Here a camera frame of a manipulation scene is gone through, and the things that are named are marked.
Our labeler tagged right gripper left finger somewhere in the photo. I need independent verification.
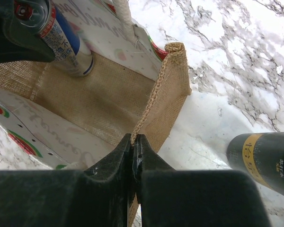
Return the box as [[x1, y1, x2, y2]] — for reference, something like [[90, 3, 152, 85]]
[[0, 134, 132, 227]]

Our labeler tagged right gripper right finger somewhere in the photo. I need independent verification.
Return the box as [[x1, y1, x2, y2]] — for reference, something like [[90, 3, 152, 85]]
[[133, 135, 271, 227]]

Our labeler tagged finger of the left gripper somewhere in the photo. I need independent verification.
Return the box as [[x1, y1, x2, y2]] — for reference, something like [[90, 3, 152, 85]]
[[0, 0, 55, 63]]

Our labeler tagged silver blue slim can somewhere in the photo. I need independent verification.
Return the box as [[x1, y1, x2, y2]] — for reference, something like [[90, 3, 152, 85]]
[[14, 0, 94, 77]]

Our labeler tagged watermelon canvas tote bag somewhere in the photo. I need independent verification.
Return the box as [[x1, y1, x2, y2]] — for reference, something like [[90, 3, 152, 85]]
[[0, 0, 192, 227]]

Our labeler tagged black and yellow can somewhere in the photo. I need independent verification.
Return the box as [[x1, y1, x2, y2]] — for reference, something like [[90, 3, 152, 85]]
[[226, 132, 284, 196]]

